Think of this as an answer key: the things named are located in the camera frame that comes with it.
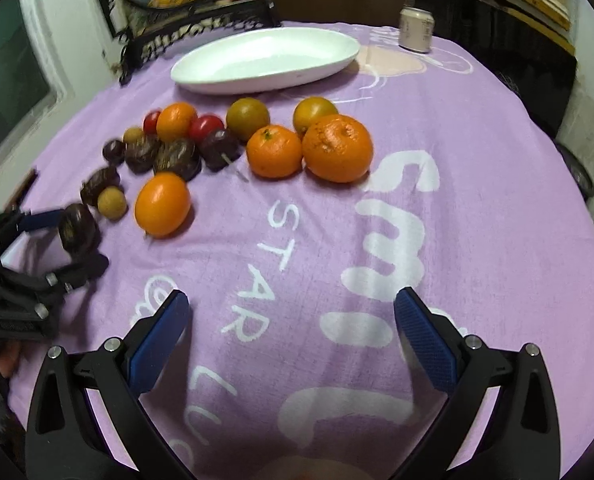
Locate large orange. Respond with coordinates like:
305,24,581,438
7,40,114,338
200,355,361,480
301,114,374,184

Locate red cherry tomato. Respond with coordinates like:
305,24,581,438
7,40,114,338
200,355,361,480
187,114,224,144
142,110,161,136

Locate yellow-green tomato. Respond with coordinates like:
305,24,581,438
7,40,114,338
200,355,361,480
227,98,270,144
293,96,338,136

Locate pale pink drink can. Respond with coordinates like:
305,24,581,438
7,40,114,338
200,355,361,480
398,6,435,54

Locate round deer embroidery screen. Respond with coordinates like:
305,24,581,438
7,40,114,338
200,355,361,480
97,0,280,86

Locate oval orange kumquat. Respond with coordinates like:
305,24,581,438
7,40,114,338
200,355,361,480
134,172,192,238

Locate white oval plate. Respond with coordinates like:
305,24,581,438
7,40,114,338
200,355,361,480
170,27,360,96

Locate purple printed tablecloth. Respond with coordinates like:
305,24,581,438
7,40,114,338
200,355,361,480
0,20,594,480

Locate black chair back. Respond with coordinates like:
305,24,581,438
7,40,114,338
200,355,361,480
414,0,577,139

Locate small orange citrus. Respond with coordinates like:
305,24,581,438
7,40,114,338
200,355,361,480
156,102,198,143

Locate dark purple plum with stem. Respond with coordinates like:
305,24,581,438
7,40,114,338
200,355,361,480
199,128,243,172

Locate tan longan fruit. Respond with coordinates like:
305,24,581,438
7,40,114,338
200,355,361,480
97,186,128,221

